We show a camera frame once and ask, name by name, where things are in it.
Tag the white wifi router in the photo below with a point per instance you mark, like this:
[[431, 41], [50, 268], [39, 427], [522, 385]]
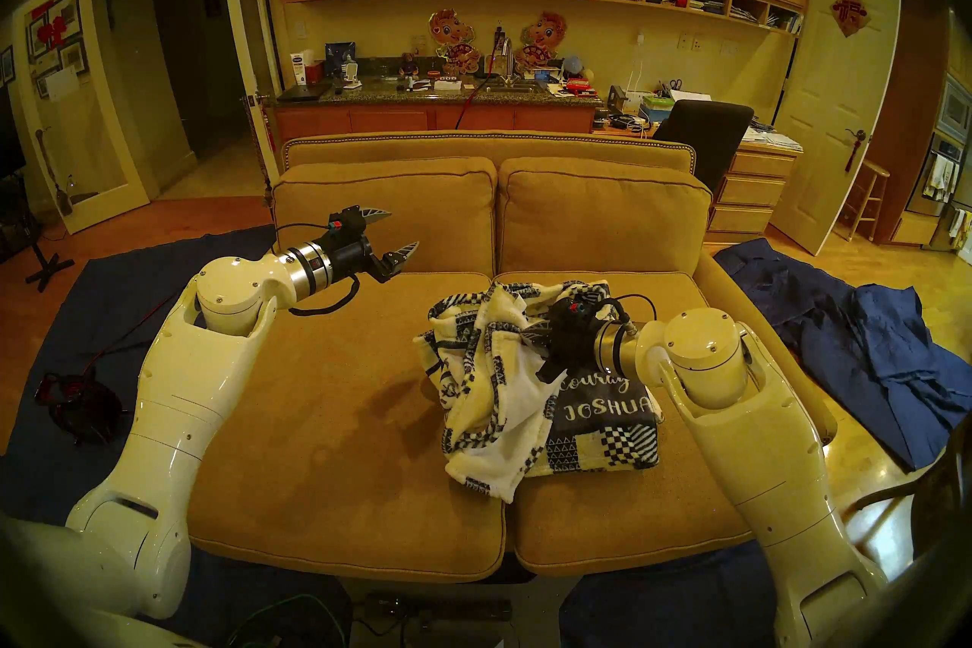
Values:
[[635, 98]]

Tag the black office chair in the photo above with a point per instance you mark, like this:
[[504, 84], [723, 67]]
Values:
[[706, 134]]

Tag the steel wall oven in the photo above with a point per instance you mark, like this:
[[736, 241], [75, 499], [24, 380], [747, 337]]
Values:
[[948, 145]]

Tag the red toy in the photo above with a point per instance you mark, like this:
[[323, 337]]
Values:
[[581, 87]]

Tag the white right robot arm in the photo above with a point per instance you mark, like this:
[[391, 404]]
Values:
[[759, 457]]

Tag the white paper sheet on door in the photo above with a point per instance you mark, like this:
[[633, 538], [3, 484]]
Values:
[[62, 82]]

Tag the stack of papers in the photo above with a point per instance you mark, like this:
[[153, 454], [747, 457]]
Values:
[[771, 139]]

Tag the white loose paper sheets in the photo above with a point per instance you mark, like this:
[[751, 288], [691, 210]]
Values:
[[689, 96]]

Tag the steel microwave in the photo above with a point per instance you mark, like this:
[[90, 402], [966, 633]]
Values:
[[955, 110]]

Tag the white flat box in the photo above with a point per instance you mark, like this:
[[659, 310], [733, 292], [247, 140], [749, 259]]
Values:
[[448, 85]]

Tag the black power strip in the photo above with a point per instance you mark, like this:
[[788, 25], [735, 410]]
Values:
[[433, 611]]

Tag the small brown teddy bear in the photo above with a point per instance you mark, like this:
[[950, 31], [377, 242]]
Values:
[[408, 66]]

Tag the crumpled dark blue cloth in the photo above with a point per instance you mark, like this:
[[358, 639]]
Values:
[[873, 350]]

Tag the white glass french door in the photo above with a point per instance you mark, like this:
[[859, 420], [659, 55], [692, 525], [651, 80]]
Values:
[[87, 145]]

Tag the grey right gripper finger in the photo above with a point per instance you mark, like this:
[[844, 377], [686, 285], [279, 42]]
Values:
[[550, 372], [538, 335]]

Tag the red cup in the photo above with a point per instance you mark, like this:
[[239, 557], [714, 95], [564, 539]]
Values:
[[314, 72]]

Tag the white lotion bottle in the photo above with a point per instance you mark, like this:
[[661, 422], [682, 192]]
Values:
[[298, 69]]

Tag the dark blue carton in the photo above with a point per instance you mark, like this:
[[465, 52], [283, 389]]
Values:
[[340, 58]]

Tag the red paper door decoration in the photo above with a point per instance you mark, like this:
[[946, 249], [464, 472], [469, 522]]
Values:
[[52, 31]]

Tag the black standing fan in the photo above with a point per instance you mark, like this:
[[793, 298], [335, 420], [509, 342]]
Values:
[[42, 264]]

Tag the framed wall picture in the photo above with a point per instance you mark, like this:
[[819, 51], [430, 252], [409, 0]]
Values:
[[7, 63]]

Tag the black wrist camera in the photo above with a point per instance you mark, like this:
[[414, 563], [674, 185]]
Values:
[[348, 221], [581, 309]]

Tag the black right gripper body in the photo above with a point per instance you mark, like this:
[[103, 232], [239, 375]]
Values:
[[575, 343]]

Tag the black desk phone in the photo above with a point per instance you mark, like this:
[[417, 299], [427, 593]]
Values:
[[616, 98]]

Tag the white narrow open door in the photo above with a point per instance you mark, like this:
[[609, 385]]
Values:
[[244, 47]]

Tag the black television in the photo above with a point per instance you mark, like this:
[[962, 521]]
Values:
[[9, 138]]

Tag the wooden counter with stone top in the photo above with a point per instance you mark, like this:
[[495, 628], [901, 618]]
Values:
[[387, 119]]

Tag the red diamond door sign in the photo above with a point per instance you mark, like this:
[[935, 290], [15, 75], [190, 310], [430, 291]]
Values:
[[851, 12]]

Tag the hanging kitchen towels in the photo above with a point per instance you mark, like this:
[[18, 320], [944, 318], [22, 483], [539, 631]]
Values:
[[942, 176]]

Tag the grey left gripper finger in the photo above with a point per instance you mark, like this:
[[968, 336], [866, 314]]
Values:
[[402, 258], [376, 214]]

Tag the black and red floor device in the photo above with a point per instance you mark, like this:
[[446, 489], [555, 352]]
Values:
[[82, 409]]

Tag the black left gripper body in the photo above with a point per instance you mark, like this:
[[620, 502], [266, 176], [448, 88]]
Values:
[[353, 258]]

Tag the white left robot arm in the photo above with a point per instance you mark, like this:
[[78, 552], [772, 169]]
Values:
[[182, 411]]

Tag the wooden stool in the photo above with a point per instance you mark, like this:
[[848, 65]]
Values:
[[867, 195]]

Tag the wooden desk with drawers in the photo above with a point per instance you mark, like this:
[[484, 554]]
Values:
[[748, 191]]

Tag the chrome sink faucet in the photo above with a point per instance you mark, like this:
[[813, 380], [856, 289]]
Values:
[[507, 63]]

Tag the printed scripture fleece blanket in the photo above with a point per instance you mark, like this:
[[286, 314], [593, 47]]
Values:
[[493, 426]]

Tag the blue plush ball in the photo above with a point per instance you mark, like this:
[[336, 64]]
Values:
[[573, 67]]

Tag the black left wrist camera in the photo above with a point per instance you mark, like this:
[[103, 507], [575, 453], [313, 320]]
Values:
[[348, 221]]

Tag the cream panel door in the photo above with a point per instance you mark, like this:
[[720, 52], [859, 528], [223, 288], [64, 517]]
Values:
[[820, 138]]

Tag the yellow loveseat sofa frame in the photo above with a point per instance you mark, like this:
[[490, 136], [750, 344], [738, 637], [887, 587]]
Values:
[[493, 145]]

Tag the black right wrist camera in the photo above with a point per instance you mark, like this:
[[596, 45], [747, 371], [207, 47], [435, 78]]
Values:
[[581, 309]]

